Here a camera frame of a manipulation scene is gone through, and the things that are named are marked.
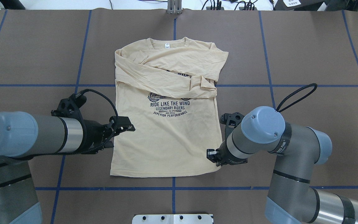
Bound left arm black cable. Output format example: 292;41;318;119
59;89;119;155

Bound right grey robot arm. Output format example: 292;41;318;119
206;106;358;224

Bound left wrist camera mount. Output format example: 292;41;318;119
51;93;87;121

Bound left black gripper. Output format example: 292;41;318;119
82;116;135;154

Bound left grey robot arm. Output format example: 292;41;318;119
0;111;135;224

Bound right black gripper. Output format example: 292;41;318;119
206;141;248;166

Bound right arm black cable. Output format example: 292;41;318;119
275;83;318;113

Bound aluminium frame post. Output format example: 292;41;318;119
167;0;183;15

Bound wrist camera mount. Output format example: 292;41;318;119
51;93;87;121
220;112;244;134

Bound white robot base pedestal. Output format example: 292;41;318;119
132;214;214;224

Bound beige long-sleeve printed shirt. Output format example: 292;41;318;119
110;37;229;178

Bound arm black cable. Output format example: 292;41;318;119
59;89;119;155
275;83;318;113

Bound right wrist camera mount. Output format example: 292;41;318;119
220;112;244;134

